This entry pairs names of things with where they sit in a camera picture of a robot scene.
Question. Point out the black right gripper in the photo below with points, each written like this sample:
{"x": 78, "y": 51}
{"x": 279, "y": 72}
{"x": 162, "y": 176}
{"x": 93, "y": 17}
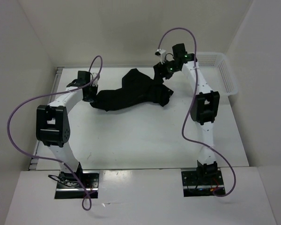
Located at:
{"x": 160, "y": 68}

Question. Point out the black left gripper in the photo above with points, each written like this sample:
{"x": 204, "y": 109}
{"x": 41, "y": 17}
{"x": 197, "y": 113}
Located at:
{"x": 92, "y": 99}

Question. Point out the black shorts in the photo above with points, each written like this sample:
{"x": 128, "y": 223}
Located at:
{"x": 137, "y": 88}

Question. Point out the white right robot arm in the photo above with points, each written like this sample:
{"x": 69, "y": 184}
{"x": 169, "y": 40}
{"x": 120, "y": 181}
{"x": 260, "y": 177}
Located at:
{"x": 204, "y": 107}

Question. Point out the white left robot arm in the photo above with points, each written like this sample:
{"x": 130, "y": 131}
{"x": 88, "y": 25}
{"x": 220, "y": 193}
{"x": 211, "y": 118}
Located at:
{"x": 71, "y": 171}

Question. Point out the white plastic basket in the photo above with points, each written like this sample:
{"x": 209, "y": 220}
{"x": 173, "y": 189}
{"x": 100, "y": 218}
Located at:
{"x": 218, "y": 73}

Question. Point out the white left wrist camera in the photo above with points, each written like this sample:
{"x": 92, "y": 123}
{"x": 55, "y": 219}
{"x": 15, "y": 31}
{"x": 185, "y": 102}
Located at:
{"x": 95, "y": 78}

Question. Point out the aluminium frame rail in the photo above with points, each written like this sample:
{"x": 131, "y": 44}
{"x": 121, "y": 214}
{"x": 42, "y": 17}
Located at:
{"x": 49, "y": 124}

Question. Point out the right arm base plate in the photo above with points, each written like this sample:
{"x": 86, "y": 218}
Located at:
{"x": 193, "y": 186}

